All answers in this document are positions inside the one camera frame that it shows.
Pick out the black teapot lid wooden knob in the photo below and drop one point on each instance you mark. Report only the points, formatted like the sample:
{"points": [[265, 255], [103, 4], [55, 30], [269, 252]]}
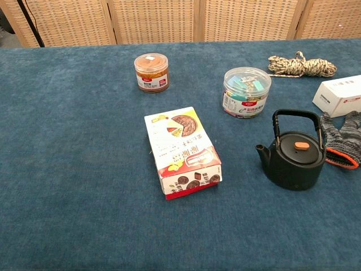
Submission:
{"points": [[300, 151]]}

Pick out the white red snack box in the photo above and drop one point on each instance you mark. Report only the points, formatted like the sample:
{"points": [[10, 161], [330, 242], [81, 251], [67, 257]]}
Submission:
{"points": [[180, 146]]}

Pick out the black cast iron teapot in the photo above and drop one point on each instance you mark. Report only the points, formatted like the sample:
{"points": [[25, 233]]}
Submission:
{"points": [[287, 176]]}

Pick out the white cardboard box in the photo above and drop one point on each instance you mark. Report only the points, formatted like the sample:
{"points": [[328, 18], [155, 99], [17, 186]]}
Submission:
{"points": [[338, 96]]}

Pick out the clear jar of rubber bands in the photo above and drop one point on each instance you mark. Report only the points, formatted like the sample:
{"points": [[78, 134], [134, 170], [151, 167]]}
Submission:
{"points": [[151, 73]]}

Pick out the clear tub of binder clips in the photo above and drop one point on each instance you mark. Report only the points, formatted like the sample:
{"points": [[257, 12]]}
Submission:
{"points": [[246, 93]]}

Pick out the blue table cloth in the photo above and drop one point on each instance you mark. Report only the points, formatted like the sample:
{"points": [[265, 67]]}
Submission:
{"points": [[84, 169]]}

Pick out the woven rattan folding screen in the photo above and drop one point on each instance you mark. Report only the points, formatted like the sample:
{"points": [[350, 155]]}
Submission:
{"points": [[158, 19]]}

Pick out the grey knit work glove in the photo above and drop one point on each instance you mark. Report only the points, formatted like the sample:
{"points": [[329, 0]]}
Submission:
{"points": [[342, 138]]}

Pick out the black stand pole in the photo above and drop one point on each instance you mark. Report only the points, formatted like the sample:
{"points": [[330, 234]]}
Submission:
{"points": [[30, 22]]}

